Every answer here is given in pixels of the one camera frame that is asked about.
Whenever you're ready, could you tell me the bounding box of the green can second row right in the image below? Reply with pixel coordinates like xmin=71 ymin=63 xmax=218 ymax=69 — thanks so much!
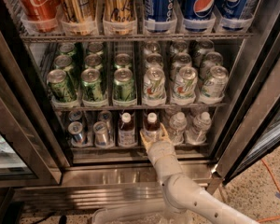
xmin=114 ymin=53 xmax=133 ymax=70

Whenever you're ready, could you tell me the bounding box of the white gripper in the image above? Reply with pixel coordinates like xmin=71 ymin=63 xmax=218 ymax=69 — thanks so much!
xmin=140 ymin=123 xmax=183 ymax=183

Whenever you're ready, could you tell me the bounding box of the blue Pepsi can left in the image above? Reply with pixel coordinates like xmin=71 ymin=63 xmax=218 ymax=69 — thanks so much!
xmin=145 ymin=0 xmax=175 ymax=33

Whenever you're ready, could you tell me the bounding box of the green can second row middle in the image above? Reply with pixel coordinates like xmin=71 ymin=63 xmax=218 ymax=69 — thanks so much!
xmin=84 ymin=54 xmax=104 ymax=72

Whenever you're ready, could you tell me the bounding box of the blue Pepsi can middle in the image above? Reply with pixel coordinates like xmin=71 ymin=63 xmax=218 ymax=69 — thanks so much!
xmin=183 ymin=0 xmax=215 ymax=32

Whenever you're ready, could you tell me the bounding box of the green can front right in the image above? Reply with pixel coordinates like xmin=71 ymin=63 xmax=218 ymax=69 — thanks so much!
xmin=113 ymin=68 xmax=135 ymax=102

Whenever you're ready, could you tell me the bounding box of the silver blue can front right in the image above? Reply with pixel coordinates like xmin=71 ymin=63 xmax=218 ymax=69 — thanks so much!
xmin=93 ymin=121 xmax=110 ymax=147

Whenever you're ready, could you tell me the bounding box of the open fridge door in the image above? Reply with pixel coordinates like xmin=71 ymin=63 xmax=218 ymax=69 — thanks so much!
xmin=216 ymin=45 xmax=280 ymax=184

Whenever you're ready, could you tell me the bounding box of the silver blue can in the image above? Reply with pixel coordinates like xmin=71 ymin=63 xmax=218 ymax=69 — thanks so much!
xmin=93 ymin=121 xmax=110 ymax=147
xmin=68 ymin=121 xmax=87 ymax=145

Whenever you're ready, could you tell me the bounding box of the green can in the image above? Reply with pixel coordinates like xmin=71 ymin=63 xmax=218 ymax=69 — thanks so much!
xmin=81 ymin=68 xmax=105 ymax=102
xmin=113 ymin=68 xmax=135 ymax=102
xmin=47 ymin=69 xmax=77 ymax=103

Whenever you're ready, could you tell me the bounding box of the red Coca-Cola can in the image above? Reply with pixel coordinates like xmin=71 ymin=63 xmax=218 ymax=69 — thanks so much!
xmin=19 ymin=0 xmax=60 ymax=34

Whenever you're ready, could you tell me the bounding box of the green can front middle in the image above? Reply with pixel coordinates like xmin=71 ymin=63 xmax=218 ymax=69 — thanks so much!
xmin=81 ymin=68 xmax=105 ymax=102

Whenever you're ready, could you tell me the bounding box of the orange cable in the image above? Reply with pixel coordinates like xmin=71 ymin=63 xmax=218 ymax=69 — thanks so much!
xmin=251 ymin=158 xmax=280 ymax=224

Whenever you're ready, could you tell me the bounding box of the silver can second row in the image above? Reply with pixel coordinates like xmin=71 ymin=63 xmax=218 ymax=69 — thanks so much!
xmin=145 ymin=53 xmax=163 ymax=69
xmin=170 ymin=52 xmax=192 ymax=80
xmin=199 ymin=51 xmax=223 ymax=80

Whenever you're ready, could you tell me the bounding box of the left glass fridge door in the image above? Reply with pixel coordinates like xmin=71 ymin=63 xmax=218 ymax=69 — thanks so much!
xmin=0 ymin=22 xmax=67 ymax=187

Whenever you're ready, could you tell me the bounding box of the clear plastic bin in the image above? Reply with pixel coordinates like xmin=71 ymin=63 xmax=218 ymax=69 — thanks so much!
xmin=91 ymin=199 xmax=176 ymax=224

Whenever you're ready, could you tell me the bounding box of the silver can second row middle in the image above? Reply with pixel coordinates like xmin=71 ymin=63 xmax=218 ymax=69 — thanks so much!
xmin=170 ymin=52 xmax=192 ymax=80

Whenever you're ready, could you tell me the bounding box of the green can second row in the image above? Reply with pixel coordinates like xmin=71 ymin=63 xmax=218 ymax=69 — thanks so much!
xmin=114 ymin=53 xmax=133 ymax=70
xmin=53 ymin=54 xmax=79 ymax=90
xmin=84 ymin=54 xmax=104 ymax=72

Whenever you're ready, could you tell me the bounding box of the green can front left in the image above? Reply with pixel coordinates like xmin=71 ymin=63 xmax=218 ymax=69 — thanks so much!
xmin=47 ymin=69 xmax=77 ymax=103

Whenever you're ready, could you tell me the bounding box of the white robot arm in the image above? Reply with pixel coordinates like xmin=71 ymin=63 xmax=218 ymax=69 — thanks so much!
xmin=140 ymin=124 xmax=259 ymax=224

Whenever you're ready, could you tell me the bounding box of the silver blue can front left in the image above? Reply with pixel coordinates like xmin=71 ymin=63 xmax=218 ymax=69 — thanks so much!
xmin=68 ymin=121 xmax=87 ymax=145

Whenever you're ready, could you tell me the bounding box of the white diet can front middle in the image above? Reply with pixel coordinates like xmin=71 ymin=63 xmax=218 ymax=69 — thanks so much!
xmin=173 ymin=65 xmax=198 ymax=99

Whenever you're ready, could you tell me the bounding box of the green can second row left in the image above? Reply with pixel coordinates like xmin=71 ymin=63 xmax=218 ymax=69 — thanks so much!
xmin=53 ymin=54 xmax=79 ymax=90

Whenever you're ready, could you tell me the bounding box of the silver can second row left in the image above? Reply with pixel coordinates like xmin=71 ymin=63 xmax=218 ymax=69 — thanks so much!
xmin=145 ymin=53 xmax=163 ymax=69

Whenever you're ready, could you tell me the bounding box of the white diet can front left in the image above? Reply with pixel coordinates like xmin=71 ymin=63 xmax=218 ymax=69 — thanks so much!
xmin=144 ymin=66 xmax=165 ymax=100

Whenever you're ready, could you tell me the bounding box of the white diet can front right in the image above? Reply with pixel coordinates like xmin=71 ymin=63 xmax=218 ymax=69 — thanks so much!
xmin=201 ymin=65 xmax=229 ymax=98

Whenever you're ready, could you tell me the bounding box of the brown tea bottle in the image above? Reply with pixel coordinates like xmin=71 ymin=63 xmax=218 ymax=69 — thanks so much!
xmin=144 ymin=112 xmax=161 ymax=142
xmin=118 ymin=112 xmax=136 ymax=147

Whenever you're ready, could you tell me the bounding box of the white diet can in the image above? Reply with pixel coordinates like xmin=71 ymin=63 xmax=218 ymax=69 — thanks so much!
xmin=201 ymin=65 xmax=229 ymax=98
xmin=144 ymin=66 xmax=165 ymax=100
xmin=173 ymin=65 xmax=198 ymax=99

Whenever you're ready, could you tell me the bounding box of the clear water bottle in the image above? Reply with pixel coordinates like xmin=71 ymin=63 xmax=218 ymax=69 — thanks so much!
xmin=186 ymin=112 xmax=212 ymax=145
xmin=167 ymin=112 xmax=187 ymax=146

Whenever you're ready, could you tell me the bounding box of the stainless steel fridge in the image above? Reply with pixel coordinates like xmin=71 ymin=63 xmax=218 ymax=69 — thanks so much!
xmin=0 ymin=0 xmax=280 ymax=212

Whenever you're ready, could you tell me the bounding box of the clear water bottle right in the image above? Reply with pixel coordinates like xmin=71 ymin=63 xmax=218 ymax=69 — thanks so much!
xmin=186 ymin=112 xmax=212 ymax=145

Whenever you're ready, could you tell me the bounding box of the silver can second row right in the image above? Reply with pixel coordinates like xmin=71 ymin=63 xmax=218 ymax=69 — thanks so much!
xmin=199 ymin=51 xmax=223 ymax=80

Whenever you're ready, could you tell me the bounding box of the clear water bottle left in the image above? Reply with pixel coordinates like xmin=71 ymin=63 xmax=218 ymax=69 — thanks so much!
xmin=167 ymin=112 xmax=187 ymax=146

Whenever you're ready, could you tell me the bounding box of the gold striped soda can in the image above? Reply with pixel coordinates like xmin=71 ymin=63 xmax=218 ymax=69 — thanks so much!
xmin=61 ymin=0 xmax=95 ymax=35

